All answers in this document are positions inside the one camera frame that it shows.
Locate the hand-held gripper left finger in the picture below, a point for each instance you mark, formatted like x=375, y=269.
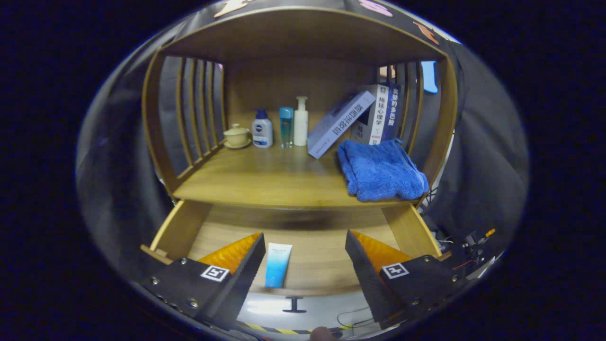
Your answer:
x=248, y=274

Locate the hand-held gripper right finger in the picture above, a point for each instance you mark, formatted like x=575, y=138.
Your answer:
x=364, y=274

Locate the blue and white cosmetic tube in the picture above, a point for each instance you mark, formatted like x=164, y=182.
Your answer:
x=277, y=265

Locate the wooden drawer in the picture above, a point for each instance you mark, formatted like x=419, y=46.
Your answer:
x=322, y=255

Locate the black drawer knob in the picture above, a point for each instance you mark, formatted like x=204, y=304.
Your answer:
x=294, y=303

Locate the wooden countertop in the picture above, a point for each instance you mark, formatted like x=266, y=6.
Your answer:
x=274, y=175

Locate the wooden cabinet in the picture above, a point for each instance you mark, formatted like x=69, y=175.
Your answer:
x=293, y=42

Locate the yellow and black floor tape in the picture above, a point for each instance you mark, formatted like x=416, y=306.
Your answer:
x=274, y=329

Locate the blue folded towel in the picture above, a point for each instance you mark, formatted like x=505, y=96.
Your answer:
x=383, y=173

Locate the black device with orange tip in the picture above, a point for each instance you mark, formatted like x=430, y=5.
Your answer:
x=466, y=241

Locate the cream lidded tea cup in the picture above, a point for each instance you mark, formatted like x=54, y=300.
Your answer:
x=236, y=136

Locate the white bottle with blue cap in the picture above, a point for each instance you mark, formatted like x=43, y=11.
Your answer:
x=262, y=132

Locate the lavender book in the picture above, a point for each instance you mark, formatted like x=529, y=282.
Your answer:
x=338, y=123

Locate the blue glass bottle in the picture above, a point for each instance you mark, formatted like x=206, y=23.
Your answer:
x=286, y=125

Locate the white pump bottle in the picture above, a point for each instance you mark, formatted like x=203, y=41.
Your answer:
x=300, y=125

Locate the white spine book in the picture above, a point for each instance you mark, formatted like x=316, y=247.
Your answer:
x=376, y=116

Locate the dark blue book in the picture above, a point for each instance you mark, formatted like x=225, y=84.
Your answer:
x=392, y=111

